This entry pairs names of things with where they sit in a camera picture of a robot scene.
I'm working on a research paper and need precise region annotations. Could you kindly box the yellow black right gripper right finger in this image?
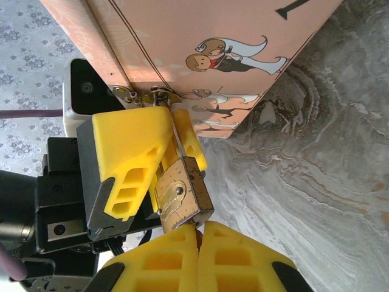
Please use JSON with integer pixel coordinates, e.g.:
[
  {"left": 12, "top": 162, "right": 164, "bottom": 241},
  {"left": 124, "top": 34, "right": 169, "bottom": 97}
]
[{"left": 197, "top": 221, "right": 314, "bottom": 292}]

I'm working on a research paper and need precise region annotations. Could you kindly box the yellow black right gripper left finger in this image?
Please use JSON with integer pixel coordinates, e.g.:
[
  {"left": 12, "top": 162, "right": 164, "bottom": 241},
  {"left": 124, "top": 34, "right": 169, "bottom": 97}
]
[{"left": 86, "top": 224, "right": 200, "bottom": 292}]

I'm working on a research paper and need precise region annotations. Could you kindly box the brass padlock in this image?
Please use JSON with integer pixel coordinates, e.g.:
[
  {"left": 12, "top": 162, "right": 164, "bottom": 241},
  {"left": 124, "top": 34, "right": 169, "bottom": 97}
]
[{"left": 151, "top": 86, "right": 214, "bottom": 235}]

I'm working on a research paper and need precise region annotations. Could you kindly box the pink cartoon tin box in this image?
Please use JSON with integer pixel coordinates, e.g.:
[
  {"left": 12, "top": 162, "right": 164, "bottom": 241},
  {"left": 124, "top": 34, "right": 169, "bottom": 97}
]
[{"left": 39, "top": 0, "right": 346, "bottom": 139}]

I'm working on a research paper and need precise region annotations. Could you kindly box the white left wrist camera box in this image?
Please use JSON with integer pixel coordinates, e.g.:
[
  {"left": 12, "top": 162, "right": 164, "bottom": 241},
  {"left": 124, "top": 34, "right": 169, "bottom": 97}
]
[{"left": 62, "top": 58, "right": 124, "bottom": 137}]

